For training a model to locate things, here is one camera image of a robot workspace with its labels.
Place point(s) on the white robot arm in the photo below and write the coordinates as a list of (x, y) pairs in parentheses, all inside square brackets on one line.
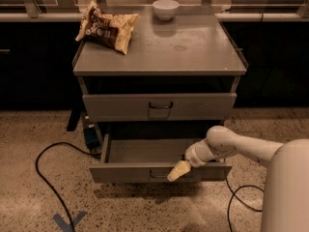
[(286, 195)]

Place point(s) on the white ceramic bowl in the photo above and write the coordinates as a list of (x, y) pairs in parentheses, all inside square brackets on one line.
[(165, 9)]

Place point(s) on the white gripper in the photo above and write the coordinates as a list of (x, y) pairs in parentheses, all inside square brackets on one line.
[(194, 157)]

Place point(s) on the grey drawer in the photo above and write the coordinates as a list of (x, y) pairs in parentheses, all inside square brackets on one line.
[(160, 107), (138, 160)]

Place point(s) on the grey top drawer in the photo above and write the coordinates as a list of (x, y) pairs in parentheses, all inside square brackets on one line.
[(160, 107)]

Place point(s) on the blue power box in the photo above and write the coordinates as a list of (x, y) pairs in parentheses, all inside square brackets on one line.
[(91, 138)]

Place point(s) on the grey metal drawer cabinet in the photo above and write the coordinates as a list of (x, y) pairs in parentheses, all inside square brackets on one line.
[(187, 55)]

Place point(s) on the yellow brown chip bag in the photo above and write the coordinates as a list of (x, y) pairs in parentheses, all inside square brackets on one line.
[(111, 30)]

